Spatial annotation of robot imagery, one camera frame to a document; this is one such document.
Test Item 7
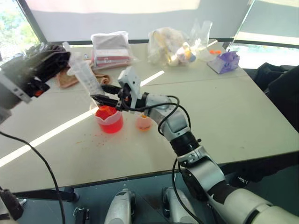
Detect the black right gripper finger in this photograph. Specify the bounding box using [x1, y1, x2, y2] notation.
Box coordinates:
[101, 84, 122, 94]
[90, 94, 120, 107]

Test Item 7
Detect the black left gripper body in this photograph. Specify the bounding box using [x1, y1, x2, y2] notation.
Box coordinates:
[0, 52, 51, 98]

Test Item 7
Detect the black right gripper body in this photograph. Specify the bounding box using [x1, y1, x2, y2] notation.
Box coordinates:
[116, 83, 133, 112]

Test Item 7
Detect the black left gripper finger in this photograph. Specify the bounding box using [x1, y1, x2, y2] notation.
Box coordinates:
[39, 51, 71, 83]
[28, 43, 67, 59]

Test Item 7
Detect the large clear plastic syringe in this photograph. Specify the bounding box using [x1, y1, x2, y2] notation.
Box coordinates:
[62, 41, 106, 100]

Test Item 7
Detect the clear cup of red liquid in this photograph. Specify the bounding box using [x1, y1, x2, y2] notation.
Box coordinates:
[94, 105, 124, 134]

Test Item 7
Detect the beige pink cloth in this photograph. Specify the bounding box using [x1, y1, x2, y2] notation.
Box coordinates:
[57, 66, 113, 89]

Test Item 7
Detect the stack of bagged packets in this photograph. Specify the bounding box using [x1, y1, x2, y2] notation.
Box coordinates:
[90, 30, 139, 70]

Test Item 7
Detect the plastic bag of toys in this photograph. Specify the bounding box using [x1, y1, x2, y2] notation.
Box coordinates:
[148, 27, 206, 68]

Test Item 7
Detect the clear empty plastic bag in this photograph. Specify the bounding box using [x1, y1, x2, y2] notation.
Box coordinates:
[190, 19, 218, 62]

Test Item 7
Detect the purple patterned box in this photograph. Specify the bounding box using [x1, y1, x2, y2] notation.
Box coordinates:
[206, 51, 241, 75]

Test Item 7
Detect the silver left robot leg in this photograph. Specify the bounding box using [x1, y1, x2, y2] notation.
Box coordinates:
[103, 188, 136, 224]

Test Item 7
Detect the silver robot leg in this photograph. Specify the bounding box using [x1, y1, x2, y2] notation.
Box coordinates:
[103, 188, 136, 224]
[162, 186, 198, 224]

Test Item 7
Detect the silver right robot leg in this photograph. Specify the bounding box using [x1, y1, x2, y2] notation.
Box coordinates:
[162, 186, 198, 224]

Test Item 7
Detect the dark rounded shape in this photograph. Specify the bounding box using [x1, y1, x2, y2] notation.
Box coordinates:
[0, 186, 25, 222]

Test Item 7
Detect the black bag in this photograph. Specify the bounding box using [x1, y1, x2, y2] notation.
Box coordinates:
[253, 62, 299, 133]

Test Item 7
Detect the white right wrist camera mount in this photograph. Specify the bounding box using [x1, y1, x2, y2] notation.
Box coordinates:
[117, 66, 143, 114]

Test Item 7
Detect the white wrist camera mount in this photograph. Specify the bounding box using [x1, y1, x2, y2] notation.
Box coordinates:
[117, 66, 143, 114]
[0, 69, 33, 110]

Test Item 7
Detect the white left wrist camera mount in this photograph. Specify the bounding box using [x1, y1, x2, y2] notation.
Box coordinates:
[0, 69, 33, 110]

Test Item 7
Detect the black window frame post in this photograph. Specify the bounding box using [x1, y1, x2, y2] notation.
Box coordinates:
[18, 0, 49, 44]

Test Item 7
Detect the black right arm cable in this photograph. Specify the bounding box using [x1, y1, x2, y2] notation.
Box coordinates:
[118, 94, 204, 224]

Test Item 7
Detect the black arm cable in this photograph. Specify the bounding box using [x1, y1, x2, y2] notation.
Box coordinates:
[118, 94, 204, 224]
[0, 131, 66, 224]

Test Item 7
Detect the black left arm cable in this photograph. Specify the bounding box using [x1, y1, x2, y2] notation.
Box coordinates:
[0, 131, 66, 224]

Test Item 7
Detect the black table frame bar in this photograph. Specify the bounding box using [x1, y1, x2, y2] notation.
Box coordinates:
[13, 185, 80, 203]

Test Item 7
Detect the black metal table bracket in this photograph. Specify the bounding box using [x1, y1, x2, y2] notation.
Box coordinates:
[72, 206, 91, 224]

